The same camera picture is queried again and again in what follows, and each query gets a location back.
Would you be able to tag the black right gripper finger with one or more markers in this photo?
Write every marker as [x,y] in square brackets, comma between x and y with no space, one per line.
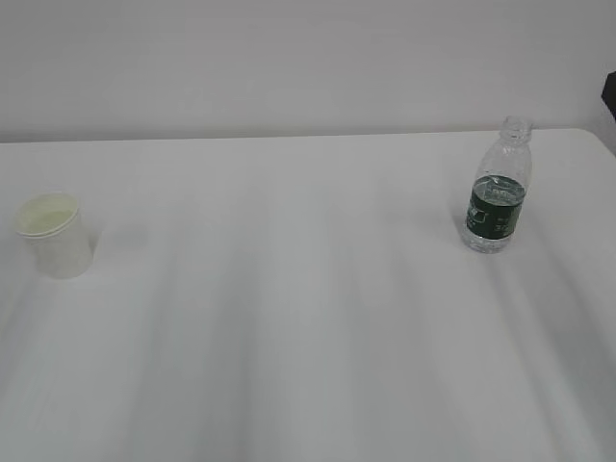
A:
[609,93]

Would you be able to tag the clear green-label water bottle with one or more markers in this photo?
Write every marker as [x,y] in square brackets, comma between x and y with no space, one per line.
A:
[499,189]

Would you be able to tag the white paper cup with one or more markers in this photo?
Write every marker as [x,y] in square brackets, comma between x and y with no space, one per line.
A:
[51,225]

